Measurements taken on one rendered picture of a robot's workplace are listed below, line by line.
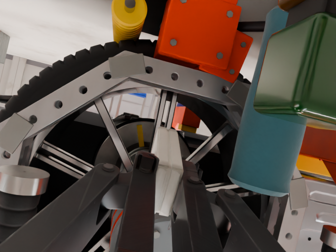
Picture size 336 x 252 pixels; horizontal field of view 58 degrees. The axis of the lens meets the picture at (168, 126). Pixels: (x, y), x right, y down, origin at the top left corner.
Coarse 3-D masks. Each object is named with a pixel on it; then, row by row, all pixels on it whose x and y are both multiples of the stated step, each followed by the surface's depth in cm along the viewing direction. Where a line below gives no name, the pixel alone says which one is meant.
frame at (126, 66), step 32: (128, 64) 48; (160, 64) 50; (64, 96) 47; (96, 96) 49; (192, 96) 56; (224, 96) 52; (0, 128) 46; (32, 128) 47; (0, 160) 46; (288, 224) 55
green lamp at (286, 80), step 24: (312, 24) 11; (288, 48) 12; (312, 48) 11; (264, 72) 14; (288, 72) 12; (312, 72) 11; (264, 96) 13; (288, 96) 11; (312, 96) 11; (288, 120) 14; (312, 120) 12
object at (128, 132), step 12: (120, 132) 96; (132, 132) 96; (144, 132) 97; (108, 144) 95; (132, 144) 96; (144, 144) 97; (180, 144) 99; (96, 156) 95; (108, 156) 95; (132, 156) 92; (120, 168) 96
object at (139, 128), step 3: (138, 126) 96; (141, 126) 96; (138, 129) 96; (141, 129) 96; (138, 132) 96; (141, 132) 96; (138, 135) 96; (141, 135) 96; (138, 138) 96; (141, 138) 96; (138, 141) 96; (141, 141) 96; (141, 144) 97
